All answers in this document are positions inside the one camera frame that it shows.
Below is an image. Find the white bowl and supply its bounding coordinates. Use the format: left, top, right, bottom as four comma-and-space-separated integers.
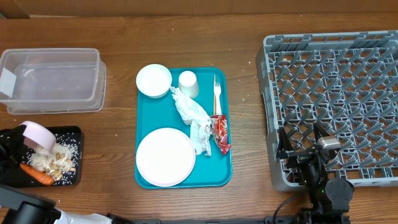
136, 64, 172, 98

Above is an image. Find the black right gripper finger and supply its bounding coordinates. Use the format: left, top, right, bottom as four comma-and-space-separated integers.
276, 128, 294, 159
313, 122, 329, 145

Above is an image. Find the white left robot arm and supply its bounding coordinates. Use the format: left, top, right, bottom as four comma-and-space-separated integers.
1, 124, 132, 224

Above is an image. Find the pink bowl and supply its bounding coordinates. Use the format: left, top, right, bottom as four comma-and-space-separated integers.
22, 121, 57, 156

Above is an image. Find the white napkin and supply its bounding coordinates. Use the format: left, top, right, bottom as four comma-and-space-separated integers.
170, 86, 212, 156

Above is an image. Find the clear plastic bin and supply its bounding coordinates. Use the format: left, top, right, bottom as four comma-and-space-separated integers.
1, 48, 106, 115

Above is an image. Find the pink plate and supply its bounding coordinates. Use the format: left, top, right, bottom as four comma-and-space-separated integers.
136, 128, 197, 187

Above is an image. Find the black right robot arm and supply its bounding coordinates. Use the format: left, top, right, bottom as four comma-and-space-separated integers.
272, 123, 354, 224

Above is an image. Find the white plastic fork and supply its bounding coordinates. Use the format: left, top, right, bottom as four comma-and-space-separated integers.
215, 82, 222, 115

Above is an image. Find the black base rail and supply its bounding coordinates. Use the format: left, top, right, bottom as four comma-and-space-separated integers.
133, 214, 351, 224

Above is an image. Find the wooden chopstick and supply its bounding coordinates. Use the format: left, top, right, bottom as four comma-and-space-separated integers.
213, 74, 216, 115

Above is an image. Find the grey dish rack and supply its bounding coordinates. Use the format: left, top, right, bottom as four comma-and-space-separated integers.
256, 30, 397, 192

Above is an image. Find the red snack wrapper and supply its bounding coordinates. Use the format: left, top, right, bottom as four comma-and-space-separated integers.
211, 114, 231, 154

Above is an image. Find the orange carrot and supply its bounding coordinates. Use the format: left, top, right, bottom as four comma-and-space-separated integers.
20, 163, 55, 185

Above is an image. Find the white paper cup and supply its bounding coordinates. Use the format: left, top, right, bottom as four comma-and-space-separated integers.
178, 70, 199, 98

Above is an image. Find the rice and peanuts pile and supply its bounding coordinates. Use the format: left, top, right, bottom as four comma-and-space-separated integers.
27, 143, 79, 182

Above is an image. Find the black tray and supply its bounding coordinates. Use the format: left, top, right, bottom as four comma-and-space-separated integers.
1, 126, 84, 188

